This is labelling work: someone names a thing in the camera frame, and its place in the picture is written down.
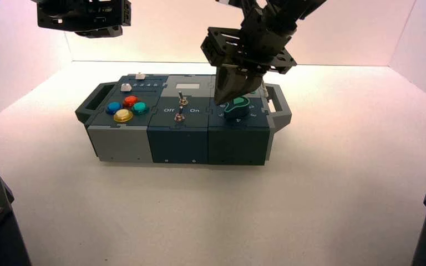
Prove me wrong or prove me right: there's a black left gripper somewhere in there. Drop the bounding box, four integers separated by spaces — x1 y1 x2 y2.
36 0 132 39

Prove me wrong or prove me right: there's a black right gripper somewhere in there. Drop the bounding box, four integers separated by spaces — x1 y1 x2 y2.
201 7 297 106

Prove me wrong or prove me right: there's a green pointer knob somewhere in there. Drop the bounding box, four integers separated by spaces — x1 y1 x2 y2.
223 96 258 120

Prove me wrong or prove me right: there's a blue round push button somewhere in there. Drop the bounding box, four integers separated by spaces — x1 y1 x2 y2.
105 101 123 115

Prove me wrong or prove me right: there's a green round push button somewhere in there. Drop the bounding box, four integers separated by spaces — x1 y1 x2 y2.
131 102 149 115

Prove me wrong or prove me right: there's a yellow round push button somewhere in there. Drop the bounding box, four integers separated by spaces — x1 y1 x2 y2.
113 109 134 124

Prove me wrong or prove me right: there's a grey and teal task box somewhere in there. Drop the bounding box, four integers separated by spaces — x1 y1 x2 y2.
74 74 293 166

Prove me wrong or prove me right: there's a light grey box handle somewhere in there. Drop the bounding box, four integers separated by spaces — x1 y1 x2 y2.
265 83 293 133

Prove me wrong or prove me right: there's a dark grey box handle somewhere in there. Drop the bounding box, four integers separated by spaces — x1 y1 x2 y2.
74 82 119 125

